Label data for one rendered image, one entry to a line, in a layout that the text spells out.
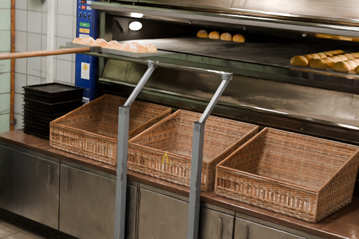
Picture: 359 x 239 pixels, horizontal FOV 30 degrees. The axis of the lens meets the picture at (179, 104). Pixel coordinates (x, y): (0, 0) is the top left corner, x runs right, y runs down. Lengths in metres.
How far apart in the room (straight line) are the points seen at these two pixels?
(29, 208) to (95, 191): 0.60
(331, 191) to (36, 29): 2.51
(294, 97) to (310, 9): 0.47
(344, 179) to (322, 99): 0.47
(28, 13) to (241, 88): 1.81
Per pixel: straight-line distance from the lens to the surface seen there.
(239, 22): 3.55
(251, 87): 3.73
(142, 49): 3.79
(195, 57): 3.90
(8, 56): 3.43
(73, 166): 3.90
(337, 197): 3.28
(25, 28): 4.91
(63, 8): 4.61
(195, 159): 3.24
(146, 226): 3.62
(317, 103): 3.54
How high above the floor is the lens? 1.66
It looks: 11 degrees down
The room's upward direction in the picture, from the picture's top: 3 degrees clockwise
